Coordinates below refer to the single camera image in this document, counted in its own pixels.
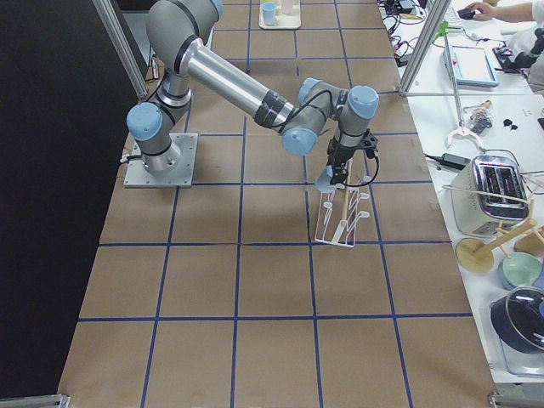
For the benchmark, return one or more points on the pink plastic cup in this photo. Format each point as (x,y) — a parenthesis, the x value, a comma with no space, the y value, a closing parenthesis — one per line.
(287,6)

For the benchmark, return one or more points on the dark blue lidded pot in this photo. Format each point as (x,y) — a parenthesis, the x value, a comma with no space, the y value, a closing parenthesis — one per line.
(517,319)

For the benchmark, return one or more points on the white grabber tool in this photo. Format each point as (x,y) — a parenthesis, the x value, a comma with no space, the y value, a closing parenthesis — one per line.
(462,131)

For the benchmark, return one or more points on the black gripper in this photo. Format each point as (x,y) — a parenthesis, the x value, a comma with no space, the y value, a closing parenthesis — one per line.
(338,156)

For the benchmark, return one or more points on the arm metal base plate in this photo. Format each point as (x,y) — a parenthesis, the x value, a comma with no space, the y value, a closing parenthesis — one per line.
(173,168)

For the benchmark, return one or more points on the cream rectangular serving tray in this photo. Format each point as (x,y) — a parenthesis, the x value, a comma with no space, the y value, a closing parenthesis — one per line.
(283,21)

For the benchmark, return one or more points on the wooden mug tree stand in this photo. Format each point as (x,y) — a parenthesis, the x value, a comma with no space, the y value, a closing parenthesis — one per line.
(476,256)

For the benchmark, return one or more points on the silver toaster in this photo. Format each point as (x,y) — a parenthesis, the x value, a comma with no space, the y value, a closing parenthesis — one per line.
(488,193)

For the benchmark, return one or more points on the light blue plastic cup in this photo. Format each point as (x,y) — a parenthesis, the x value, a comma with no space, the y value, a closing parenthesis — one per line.
(323,183)

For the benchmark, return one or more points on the aluminium frame post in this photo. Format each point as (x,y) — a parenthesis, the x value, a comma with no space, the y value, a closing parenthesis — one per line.
(434,27)

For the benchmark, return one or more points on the wooden rack dowel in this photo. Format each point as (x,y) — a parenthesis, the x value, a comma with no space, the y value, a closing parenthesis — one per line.
(345,207)

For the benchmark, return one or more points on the white wire cup rack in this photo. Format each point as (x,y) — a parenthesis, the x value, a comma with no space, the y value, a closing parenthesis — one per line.
(338,215)

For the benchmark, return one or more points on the teal ceramic bowl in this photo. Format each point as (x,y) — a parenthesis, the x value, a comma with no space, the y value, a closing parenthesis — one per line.
(519,269)

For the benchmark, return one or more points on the black power adapter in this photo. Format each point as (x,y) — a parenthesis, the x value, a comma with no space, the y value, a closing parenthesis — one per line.
(449,160)

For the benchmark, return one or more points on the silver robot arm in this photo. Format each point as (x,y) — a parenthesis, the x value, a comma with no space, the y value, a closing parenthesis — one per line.
(178,31)

